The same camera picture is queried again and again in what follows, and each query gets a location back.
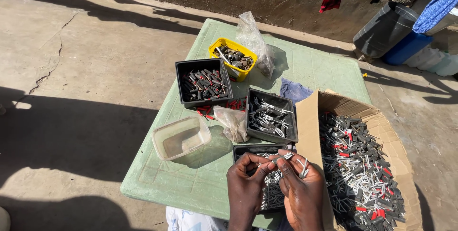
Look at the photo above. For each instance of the person's right hand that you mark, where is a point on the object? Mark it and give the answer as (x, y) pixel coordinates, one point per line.
(304, 198)

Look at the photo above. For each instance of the person's left hand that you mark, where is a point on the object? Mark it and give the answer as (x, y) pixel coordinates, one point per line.
(245, 195)

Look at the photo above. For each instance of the black tray with white terminals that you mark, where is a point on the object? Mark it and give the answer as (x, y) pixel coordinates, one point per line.
(240, 150)

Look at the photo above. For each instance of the white printed sack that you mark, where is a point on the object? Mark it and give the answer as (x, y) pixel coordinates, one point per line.
(193, 220)

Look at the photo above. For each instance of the black tray with grey terminals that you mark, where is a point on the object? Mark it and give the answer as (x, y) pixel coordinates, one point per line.
(253, 131)

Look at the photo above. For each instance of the brown cardboard box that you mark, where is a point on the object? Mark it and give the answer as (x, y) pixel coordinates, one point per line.
(308, 131)

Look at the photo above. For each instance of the crumpled clear plastic bag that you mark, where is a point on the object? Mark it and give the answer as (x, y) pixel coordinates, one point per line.
(232, 123)

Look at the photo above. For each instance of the clear plastic food container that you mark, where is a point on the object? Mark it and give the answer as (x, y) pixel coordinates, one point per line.
(180, 138)

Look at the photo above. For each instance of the blue cloth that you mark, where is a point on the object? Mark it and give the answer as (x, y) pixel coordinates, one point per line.
(294, 90)

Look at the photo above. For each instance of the yellow plastic tub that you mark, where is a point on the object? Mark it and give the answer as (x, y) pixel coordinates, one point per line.
(236, 74)

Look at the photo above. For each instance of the heap of dark metal parts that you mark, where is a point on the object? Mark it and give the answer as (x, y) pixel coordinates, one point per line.
(238, 58)

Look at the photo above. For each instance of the shiny metal tube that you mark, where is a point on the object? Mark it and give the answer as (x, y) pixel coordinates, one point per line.
(223, 56)

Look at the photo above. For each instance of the tall clear plastic bag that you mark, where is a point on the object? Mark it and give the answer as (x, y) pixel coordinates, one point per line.
(252, 39)

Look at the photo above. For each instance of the blue plastic drum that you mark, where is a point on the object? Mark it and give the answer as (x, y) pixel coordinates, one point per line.
(406, 49)

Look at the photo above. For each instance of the white plastic jerrycan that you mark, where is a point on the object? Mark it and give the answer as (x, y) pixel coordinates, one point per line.
(424, 58)

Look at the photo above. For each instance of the dark grey plastic drum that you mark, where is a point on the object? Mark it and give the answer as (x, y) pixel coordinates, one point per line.
(384, 30)

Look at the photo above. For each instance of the pale translucent plastic jerrycan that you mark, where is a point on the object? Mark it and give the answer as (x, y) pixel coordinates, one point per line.
(447, 65)

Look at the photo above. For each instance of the blue hanging towel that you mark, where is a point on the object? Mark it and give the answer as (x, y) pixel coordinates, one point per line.
(436, 7)

